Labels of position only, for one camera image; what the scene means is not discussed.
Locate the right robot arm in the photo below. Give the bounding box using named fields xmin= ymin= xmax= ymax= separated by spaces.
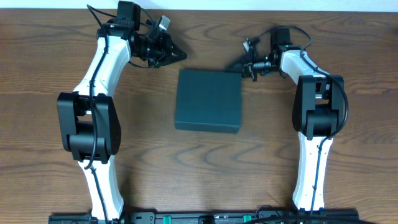
xmin=227 ymin=42 xmax=346 ymax=212

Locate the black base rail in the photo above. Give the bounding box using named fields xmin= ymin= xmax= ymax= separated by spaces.
xmin=48 ymin=205 xmax=359 ymax=224

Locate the dark green box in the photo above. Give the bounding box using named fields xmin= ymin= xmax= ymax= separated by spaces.
xmin=174 ymin=70 xmax=242 ymax=134

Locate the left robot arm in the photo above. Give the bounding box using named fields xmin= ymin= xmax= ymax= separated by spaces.
xmin=57 ymin=31 xmax=187 ymax=223

